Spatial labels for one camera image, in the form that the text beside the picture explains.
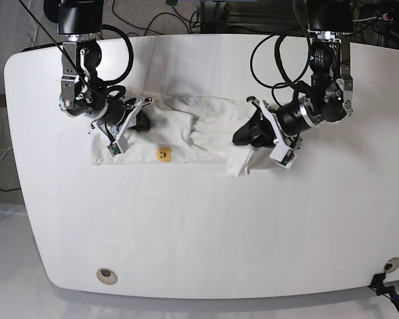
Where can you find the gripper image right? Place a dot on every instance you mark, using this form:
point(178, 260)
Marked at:
point(268, 127)

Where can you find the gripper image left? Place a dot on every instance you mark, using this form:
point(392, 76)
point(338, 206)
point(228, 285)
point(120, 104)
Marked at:
point(113, 120)

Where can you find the white printed T-shirt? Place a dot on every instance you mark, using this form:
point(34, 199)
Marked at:
point(188, 129)

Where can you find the left table grommet hole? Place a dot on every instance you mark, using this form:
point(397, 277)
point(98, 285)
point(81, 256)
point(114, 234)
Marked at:
point(107, 276)

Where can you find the table grommet hole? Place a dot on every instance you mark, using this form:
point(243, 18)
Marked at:
point(107, 276)
point(391, 265)

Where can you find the right table grommet hole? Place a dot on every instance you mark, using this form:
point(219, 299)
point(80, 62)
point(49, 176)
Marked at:
point(391, 265)

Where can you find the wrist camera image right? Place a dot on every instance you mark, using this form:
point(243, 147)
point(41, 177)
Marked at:
point(283, 155)

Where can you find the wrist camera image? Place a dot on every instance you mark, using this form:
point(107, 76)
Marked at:
point(283, 155)
point(117, 147)

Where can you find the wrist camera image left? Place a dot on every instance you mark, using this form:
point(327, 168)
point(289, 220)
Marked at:
point(117, 147)

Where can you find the black aluminium frame stand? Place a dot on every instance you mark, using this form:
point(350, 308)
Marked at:
point(247, 17)

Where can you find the black clamp with cable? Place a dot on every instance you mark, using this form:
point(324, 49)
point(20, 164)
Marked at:
point(378, 286)

